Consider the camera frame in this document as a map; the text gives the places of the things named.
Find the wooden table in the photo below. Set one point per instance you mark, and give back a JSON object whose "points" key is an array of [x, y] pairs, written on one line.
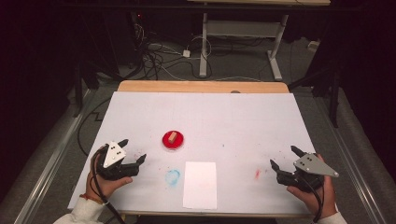
{"points": [[186, 86]]}

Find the round red ink pad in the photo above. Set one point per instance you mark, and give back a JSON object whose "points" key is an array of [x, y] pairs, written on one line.
{"points": [[177, 142]]}

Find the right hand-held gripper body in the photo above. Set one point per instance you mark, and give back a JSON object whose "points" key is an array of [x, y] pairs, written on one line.
{"points": [[311, 166]]}

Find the small wooden stamp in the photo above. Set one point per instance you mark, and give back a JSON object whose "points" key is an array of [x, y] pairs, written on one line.
{"points": [[172, 137]]}

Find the white paper sheet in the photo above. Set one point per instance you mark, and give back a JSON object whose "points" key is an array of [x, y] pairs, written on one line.
{"points": [[200, 186]]}

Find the person's right hand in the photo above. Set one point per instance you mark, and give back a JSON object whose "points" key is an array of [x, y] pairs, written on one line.
{"points": [[320, 200]]}

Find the white power adapter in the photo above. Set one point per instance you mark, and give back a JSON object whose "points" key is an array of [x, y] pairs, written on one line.
{"points": [[186, 53]]}

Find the white metal desk frame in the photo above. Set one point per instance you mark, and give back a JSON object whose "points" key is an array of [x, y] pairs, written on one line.
{"points": [[204, 46]]}

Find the person's left hand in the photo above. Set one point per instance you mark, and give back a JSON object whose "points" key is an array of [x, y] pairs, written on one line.
{"points": [[104, 188]]}

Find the aluminium floor rail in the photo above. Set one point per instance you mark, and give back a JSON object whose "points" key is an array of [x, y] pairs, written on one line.
{"points": [[49, 161], [351, 161]]}

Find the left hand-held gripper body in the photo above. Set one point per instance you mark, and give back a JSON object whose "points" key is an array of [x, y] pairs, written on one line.
{"points": [[114, 155]]}

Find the black metal stand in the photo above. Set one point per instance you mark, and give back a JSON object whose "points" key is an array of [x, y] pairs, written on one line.
{"points": [[78, 90], [333, 96]]}

